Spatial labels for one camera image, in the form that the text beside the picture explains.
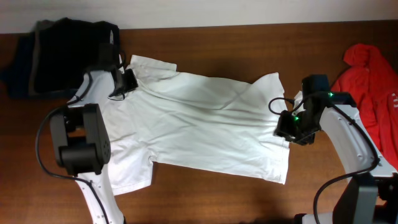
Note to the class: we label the red hooded garment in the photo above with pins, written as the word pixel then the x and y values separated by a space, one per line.
pixel 372 83

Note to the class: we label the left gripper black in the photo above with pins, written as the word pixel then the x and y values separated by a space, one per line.
pixel 132 82

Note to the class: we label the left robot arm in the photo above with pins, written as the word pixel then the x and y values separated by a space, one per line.
pixel 80 140

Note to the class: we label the white t-shirt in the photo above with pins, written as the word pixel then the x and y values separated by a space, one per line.
pixel 184 119

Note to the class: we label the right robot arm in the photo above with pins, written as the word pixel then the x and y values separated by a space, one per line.
pixel 371 193

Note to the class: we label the black folded garment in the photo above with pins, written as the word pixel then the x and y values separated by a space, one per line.
pixel 68 47

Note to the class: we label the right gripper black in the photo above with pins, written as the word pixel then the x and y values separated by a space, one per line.
pixel 283 130

